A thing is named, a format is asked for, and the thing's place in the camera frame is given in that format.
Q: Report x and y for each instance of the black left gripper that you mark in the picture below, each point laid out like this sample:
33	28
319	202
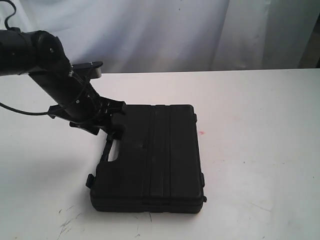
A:
87	110

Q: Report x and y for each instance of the black plastic tool case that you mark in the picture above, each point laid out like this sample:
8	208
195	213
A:
151	163

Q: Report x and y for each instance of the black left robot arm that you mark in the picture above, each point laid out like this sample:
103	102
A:
41	56

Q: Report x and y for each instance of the white backdrop curtain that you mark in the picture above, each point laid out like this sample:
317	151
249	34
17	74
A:
136	36

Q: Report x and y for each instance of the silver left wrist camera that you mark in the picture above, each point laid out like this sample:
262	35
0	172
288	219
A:
91	70

